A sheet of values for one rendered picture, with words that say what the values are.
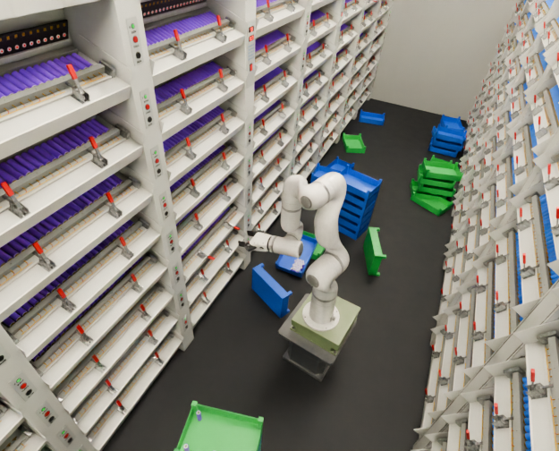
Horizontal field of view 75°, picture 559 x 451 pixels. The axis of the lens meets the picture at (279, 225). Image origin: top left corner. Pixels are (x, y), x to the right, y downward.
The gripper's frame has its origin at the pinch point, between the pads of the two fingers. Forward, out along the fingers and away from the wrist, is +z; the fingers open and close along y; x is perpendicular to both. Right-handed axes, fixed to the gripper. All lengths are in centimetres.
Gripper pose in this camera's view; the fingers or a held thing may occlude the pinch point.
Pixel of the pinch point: (244, 238)
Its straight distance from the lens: 190.8
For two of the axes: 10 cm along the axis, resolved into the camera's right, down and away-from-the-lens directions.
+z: -9.0, -1.6, 4.1
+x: -1.2, -8.1, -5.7
